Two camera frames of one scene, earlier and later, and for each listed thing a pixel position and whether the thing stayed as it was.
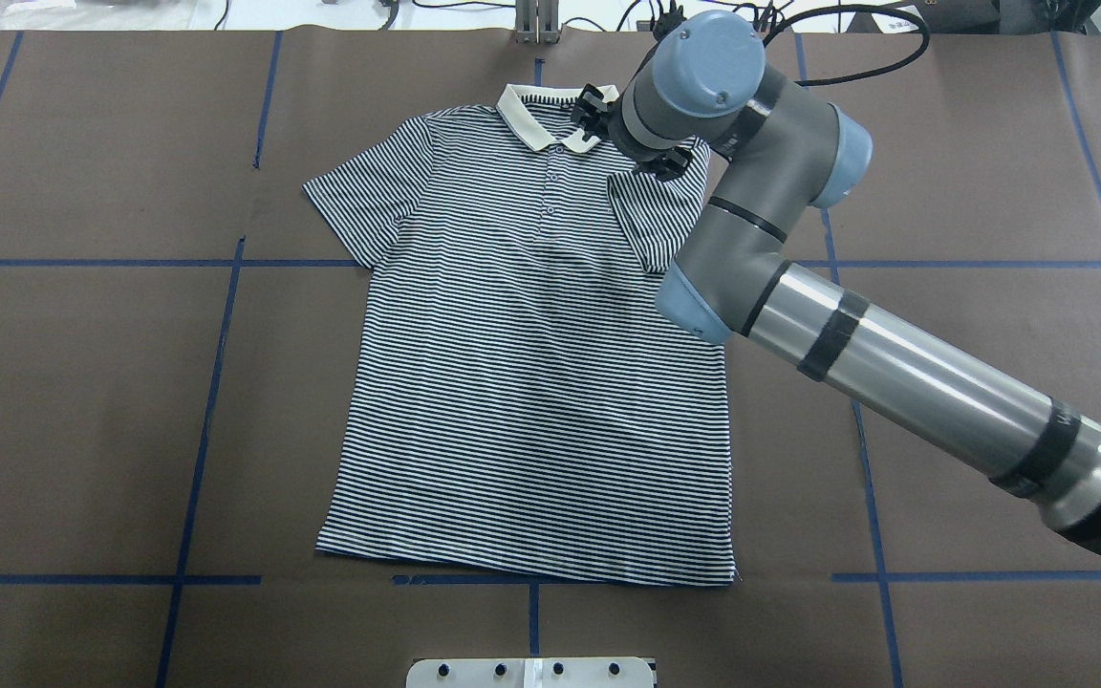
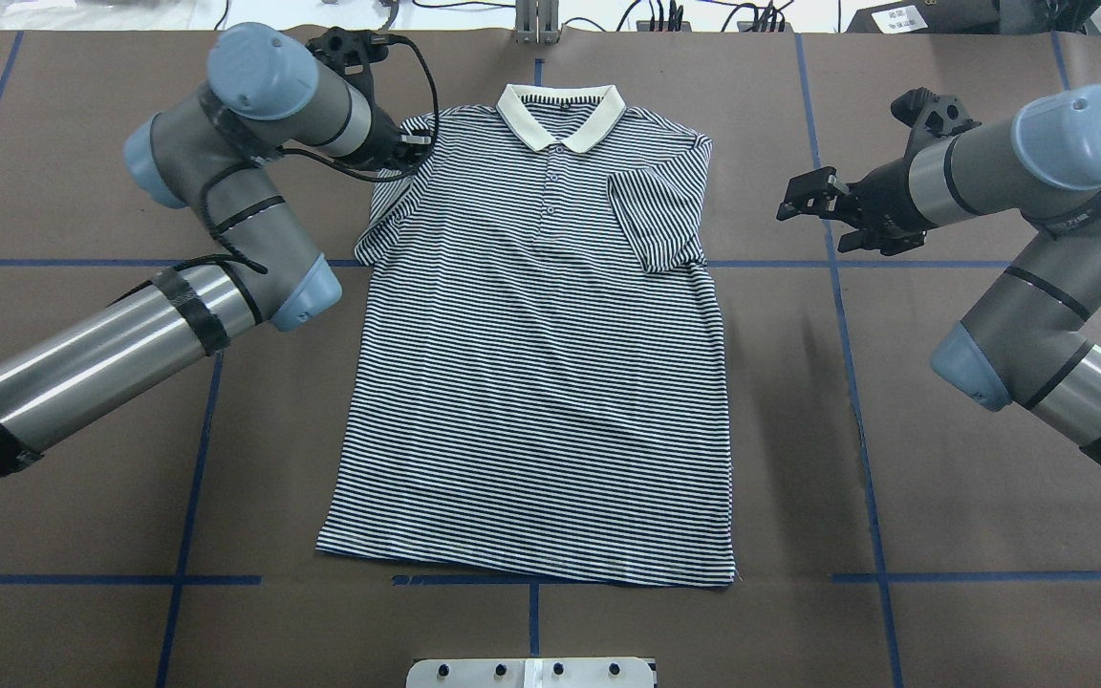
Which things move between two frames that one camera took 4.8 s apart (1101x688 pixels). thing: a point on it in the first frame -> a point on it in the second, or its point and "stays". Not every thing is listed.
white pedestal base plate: x=530 y=673 stays
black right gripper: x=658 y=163 -> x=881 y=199
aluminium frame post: x=537 y=21 stays
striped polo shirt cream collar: x=518 y=405 stays
